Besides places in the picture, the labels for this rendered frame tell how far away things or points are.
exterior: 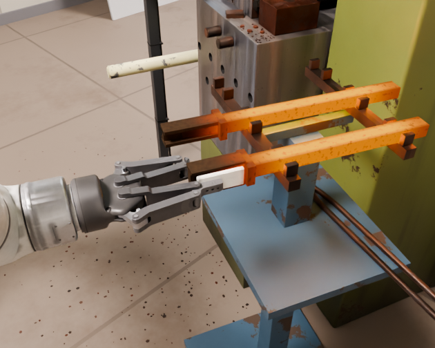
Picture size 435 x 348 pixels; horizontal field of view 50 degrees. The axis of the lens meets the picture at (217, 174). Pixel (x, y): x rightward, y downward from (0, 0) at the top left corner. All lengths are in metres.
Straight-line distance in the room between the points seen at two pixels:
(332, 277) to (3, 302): 1.24
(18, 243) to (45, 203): 0.06
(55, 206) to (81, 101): 2.22
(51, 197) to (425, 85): 0.80
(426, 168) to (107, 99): 1.94
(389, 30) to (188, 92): 1.87
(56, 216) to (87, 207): 0.04
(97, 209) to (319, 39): 0.78
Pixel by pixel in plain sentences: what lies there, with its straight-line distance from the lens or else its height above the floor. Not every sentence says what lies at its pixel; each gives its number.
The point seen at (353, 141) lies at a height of 0.95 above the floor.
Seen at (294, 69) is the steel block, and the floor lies 0.83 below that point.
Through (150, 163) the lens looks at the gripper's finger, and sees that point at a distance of 0.69.
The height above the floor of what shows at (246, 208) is 0.68.
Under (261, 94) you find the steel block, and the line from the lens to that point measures 1.20.
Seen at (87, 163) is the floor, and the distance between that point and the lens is 2.31.
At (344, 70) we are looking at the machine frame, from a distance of 1.20.
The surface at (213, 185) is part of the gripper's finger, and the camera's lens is 0.65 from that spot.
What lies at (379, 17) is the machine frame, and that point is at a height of 1.00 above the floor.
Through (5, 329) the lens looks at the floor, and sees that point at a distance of 1.76.
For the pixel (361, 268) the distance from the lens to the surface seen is 0.93.
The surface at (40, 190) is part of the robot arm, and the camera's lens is 0.62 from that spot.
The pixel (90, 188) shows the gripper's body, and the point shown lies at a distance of 0.62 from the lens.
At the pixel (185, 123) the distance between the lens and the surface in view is 0.76.
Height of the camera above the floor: 1.37
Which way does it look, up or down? 39 degrees down
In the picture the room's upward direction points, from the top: straight up
